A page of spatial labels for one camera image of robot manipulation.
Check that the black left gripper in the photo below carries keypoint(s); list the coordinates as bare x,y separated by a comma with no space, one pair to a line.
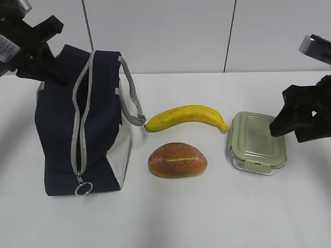
24,49

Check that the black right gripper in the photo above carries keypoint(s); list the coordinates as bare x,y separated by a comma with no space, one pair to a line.
306,112

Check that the glass container green lid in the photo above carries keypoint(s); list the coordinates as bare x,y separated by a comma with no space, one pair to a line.
251,147

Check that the navy blue lunch bag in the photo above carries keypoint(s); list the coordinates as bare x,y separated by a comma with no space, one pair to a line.
85,128

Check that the yellow banana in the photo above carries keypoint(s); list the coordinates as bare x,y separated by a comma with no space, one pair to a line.
186,113

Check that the brown bread roll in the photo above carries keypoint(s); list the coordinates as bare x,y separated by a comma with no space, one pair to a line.
177,160

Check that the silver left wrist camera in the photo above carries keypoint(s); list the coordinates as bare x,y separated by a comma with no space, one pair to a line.
24,6

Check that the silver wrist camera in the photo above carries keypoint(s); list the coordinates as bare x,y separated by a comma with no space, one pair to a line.
316,47
24,6

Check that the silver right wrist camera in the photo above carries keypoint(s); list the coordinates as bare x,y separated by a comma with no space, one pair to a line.
316,47

